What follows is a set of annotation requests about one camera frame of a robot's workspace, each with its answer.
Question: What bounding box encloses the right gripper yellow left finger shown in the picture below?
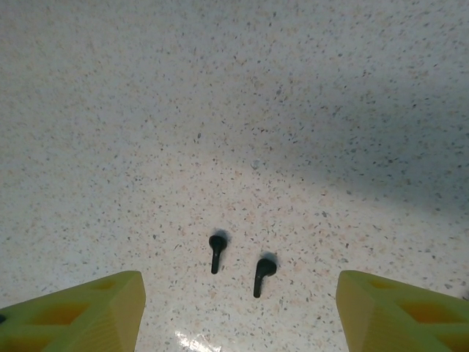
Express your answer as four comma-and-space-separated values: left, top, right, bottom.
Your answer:
0, 270, 147, 352

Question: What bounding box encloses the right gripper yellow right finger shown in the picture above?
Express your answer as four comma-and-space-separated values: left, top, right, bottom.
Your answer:
335, 270, 469, 352

